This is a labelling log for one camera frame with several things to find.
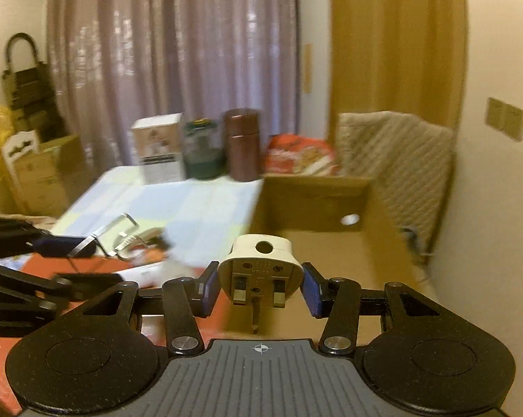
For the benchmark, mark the red flat cardboard sheet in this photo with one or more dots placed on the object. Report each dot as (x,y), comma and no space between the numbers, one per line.
(99,354)

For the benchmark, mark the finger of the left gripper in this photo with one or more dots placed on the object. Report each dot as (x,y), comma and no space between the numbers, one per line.
(53,246)

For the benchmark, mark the brown cylindrical canister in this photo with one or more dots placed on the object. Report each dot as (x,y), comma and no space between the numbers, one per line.
(243,144)

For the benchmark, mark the brown cardboard box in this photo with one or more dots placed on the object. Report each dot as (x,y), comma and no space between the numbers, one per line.
(339,225)

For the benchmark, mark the purple curtain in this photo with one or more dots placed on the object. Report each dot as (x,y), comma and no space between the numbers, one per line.
(115,61)

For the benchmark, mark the white UK plug adapter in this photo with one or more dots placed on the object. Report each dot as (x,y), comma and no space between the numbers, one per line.
(260,272)

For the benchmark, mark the beige quilted chair cushion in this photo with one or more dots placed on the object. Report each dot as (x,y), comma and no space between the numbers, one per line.
(409,161)

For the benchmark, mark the red instant rice meal box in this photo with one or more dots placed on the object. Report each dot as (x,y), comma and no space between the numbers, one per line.
(292,154)

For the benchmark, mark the yellow curtain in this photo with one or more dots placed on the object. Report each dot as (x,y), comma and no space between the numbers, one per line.
(402,55)

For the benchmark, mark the green glass jar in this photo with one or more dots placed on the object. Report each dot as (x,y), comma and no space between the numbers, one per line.
(203,150)

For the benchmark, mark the beige wall socket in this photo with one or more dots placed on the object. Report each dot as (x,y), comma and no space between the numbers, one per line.
(505,118)

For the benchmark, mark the folding hand cart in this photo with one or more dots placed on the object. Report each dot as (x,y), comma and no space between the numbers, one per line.
(30,95)

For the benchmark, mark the white product box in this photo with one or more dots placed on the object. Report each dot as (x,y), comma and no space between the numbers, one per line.
(158,148)

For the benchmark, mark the checkered tablecloth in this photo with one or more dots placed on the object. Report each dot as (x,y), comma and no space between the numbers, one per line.
(201,219)

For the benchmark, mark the cardboard box on floor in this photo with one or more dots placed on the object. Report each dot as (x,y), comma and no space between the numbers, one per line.
(47,177)

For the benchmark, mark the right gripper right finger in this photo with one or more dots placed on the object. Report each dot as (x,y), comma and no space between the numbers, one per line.
(322,295)

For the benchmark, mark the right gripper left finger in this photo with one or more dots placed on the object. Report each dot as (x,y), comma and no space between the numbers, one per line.
(182,296)

